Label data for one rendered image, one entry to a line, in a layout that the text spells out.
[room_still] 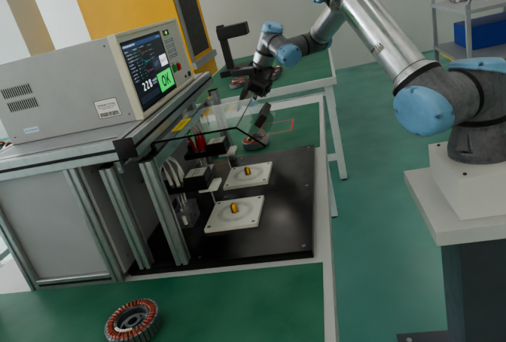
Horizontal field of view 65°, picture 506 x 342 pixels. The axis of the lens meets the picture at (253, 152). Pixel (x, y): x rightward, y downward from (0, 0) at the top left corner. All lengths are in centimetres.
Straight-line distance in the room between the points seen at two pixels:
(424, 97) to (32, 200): 92
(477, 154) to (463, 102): 16
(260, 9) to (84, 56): 541
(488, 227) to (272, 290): 49
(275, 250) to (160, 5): 401
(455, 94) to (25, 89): 99
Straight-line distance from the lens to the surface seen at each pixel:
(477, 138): 104
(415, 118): 92
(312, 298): 85
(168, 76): 119
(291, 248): 96
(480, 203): 103
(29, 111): 115
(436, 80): 92
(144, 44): 110
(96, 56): 101
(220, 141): 130
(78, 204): 101
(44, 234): 114
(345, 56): 638
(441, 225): 102
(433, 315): 186
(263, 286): 90
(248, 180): 130
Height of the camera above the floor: 132
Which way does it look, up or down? 21 degrees down
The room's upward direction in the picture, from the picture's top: 15 degrees counter-clockwise
